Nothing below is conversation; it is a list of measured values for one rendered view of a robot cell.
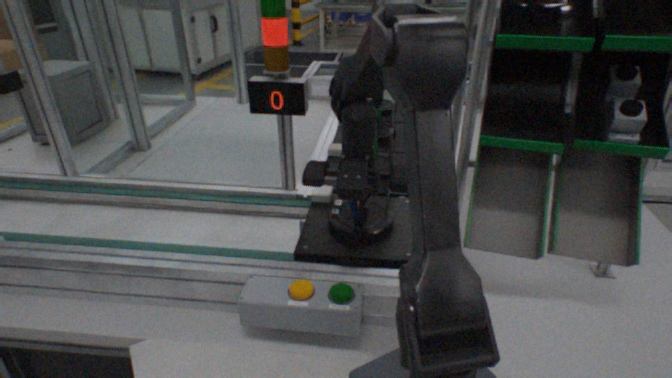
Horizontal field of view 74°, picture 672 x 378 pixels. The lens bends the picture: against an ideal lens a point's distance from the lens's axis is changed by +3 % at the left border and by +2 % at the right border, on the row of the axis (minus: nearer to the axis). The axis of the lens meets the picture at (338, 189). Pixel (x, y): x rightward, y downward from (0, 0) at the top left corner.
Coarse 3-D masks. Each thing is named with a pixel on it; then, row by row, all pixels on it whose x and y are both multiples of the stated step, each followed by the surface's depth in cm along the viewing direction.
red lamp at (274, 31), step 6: (264, 18) 86; (282, 18) 86; (264, 24) 86; (270, 24) 86; (276, 24) 86; (282, 24) 86; (264, 30) 87; (270, 30) 86; (276, 30) 86; (282, 30) 87; (264, 36) 88; (270, 36) 87; (276, 36) 87; (282, 36) 87; (264, 42) 88; (270, 42) 87; (276, 42) 87; (282, 42) 88; (288, 42) 90
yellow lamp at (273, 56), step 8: (264, 48) 89; (272, 48) 88; (280, 48) 88; (288, 48) 90; (272, 56) 89; (280, 56) 89; (288, 56) 90; (272, 64) 89; (280, 64) 89; (288, 64) 91
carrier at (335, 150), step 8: (336, 144) 126; (376, 144) 116; (328, 152) 123; (336, 152) 123; (376, 152) 118; (384, 152) 126; (328, 160) 121; (336, 160) 121; (376, 160) 116; (384, 160) 117; (392, 160) 116; (400, 160) 121; (336, 168) 117; (376, 168) 112; (384, 168) 112; (328, 184) 109; (384, 184) 109; (336, 192) 107; (384, 192) 105; (392, 192) 105
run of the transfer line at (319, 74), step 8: (312, 64) 222; (320, 64) 223; (328, 64) 224; (336, 64) 224; (312, 72) 208; (320, 72) 224; (328, 72) 223; (312, 80) 200; (320, 80) 199; (328, 80) 199; (312, 88) 202; (320, 88) 201; (328, 88) 201; (312, 96) 203; (320, 96) 203; (328, 96) 203; (464, 104) 197
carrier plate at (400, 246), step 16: (320, 208) 99; (400, 208) 99; (304, 224) 93; (320, 224) 93; (400, 224) 93; (304, 240) 88; (320, 240) 88; (336, 240) 88; (384, 240) 88; (400, 240) 88; (304, 256) 85; (320, 256) 84; (336, 256) 84; (352, 256) 84; (368, 256) 84; (384, 256) 84; (400, 256) 84
